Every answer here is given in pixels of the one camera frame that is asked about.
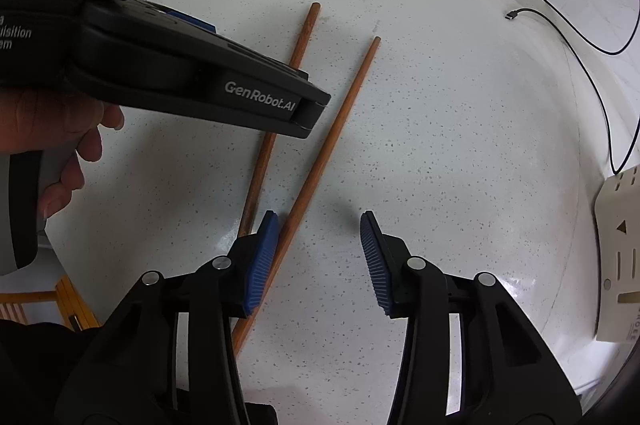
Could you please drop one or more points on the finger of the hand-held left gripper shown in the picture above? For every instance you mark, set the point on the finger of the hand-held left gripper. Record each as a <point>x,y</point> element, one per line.
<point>260,97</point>
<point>200,40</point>

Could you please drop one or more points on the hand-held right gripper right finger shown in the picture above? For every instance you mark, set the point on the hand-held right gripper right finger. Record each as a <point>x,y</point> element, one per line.
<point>372,255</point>

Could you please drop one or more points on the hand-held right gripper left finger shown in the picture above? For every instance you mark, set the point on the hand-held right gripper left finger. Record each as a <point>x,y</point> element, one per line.
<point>262,255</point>

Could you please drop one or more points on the thick reddish brown chopstick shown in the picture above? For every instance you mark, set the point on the thick reddish brown chopstick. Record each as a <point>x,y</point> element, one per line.
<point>260,175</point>

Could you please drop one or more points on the thin reddish brown chopstick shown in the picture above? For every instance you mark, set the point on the thin reddish brown chopstick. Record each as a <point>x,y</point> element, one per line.
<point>335,130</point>

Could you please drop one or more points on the beige perforated utensil holder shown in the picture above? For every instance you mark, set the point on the beige perforated utensil holder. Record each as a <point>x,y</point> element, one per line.
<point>607,250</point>

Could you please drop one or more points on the person's left hand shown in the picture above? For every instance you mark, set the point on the person's left hand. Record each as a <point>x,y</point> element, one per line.
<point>50,120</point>

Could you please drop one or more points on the wooden stool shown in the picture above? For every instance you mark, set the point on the wooden stool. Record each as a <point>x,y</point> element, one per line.
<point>70,300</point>

